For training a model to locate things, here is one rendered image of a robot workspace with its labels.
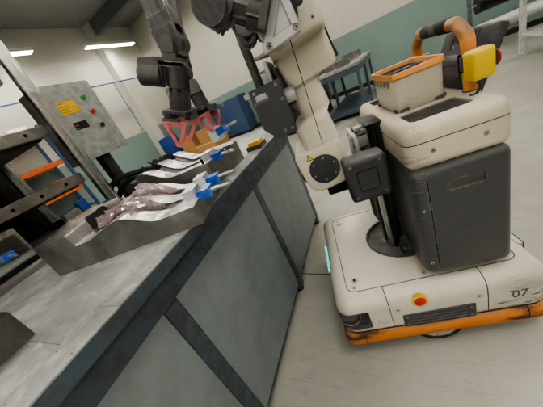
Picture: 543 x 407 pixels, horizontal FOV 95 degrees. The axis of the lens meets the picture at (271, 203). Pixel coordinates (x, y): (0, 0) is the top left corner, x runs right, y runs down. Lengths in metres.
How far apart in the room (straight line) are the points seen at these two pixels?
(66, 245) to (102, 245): 0.10
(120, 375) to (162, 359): 0.10
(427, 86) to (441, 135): 0.19
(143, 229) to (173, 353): 0.32
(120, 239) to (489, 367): 1.21
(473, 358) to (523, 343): 0.16
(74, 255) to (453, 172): 1.08
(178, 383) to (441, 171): 0.87
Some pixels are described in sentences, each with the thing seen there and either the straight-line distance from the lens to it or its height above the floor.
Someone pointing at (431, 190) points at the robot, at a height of 0.62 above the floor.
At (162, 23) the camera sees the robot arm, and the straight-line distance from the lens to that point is 0.76.
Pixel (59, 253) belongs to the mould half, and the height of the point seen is 0.87.
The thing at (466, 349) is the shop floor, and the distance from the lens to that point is 1.22.
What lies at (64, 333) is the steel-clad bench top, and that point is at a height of 0.80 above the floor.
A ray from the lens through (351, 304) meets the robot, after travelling 1.01.
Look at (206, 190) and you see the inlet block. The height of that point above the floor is 0.86.
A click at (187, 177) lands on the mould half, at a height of 0.86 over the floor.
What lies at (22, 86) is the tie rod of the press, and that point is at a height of 1.45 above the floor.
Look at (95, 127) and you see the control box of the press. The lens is 1.82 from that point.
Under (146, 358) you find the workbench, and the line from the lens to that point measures 0.71.
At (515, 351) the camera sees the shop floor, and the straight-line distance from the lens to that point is 1.24.
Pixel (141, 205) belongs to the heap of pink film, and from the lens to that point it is 0.80.
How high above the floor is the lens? 1.04
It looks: 24 degrees down
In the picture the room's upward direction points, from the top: 25 degrees counter-clockwise
